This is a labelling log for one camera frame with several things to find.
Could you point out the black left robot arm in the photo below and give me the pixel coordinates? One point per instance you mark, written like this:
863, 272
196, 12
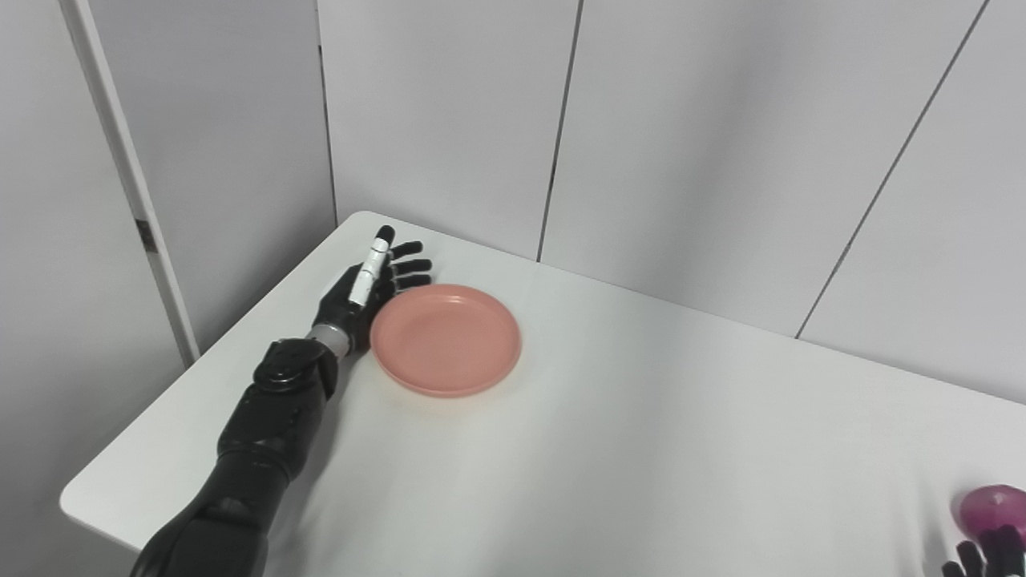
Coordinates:
256, 449

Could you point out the purple red onion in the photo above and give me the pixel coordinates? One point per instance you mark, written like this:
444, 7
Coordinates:
994, 506

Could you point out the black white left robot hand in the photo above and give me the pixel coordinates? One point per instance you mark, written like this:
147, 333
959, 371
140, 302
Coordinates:
341, 308

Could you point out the pink round plate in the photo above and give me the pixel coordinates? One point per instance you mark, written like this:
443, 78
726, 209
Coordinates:
445, 340

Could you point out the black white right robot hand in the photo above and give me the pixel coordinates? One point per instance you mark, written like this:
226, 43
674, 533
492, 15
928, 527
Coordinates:
1002, 557

